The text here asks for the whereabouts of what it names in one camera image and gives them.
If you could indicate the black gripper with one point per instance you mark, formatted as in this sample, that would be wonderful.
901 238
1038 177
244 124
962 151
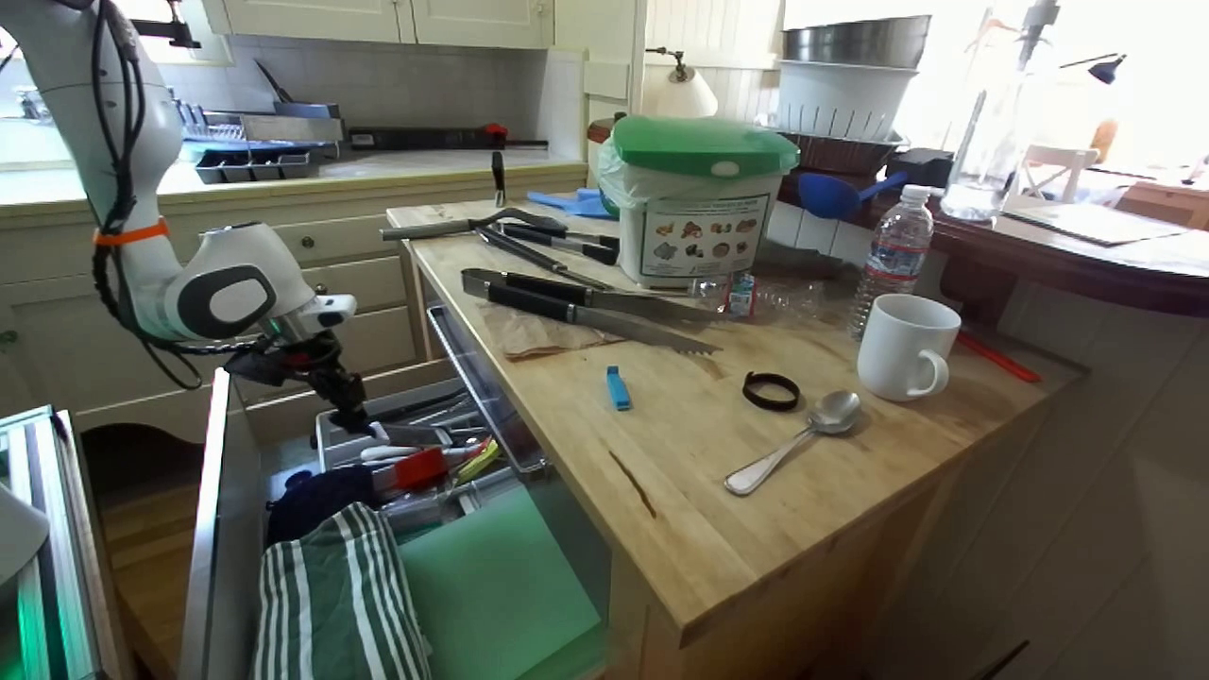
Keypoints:
315 362

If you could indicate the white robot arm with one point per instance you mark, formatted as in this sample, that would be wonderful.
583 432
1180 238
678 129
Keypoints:
244 291

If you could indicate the steel fronted kitchen drawer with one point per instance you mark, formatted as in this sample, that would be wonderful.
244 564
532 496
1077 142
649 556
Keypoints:
238 486

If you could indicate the black oven mitt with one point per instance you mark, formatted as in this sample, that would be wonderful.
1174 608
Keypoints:
315 496

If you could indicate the white cutlery tray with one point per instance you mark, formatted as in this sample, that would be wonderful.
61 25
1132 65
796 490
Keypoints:
401 438

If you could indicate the yellow green utensil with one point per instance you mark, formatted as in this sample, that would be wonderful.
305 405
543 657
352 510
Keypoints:
479 462

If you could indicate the green striped dish towel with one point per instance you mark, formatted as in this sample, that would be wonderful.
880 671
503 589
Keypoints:
336 604

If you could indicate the black tongs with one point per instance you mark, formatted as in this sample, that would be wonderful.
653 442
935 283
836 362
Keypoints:
528 235

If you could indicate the green plastic cutting board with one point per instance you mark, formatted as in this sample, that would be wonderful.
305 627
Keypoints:
499 600

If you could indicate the blue plastic clip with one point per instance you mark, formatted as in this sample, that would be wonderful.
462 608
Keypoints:
619 389

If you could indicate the blue cloth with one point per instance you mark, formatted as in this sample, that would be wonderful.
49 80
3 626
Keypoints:
579 202

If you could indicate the black spatula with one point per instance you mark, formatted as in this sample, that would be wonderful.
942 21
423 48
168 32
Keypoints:
572 301

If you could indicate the steel kitchen knife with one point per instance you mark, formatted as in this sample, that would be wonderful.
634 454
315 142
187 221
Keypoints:
596 320

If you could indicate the green lidded compost bin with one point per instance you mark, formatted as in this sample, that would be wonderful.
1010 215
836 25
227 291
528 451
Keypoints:
692 192

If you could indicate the brass desk lamp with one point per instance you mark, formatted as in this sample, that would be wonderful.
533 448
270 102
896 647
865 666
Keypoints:
680 92

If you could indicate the metal spoon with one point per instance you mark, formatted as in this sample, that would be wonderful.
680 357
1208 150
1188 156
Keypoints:
836 418

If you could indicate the white ceramic mug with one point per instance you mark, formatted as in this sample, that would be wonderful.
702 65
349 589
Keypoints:
903 346

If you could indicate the plastic water bottle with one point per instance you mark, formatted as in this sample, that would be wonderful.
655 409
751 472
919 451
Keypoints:
901 249

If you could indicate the steel pot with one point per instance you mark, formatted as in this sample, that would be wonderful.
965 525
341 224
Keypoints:
887 43

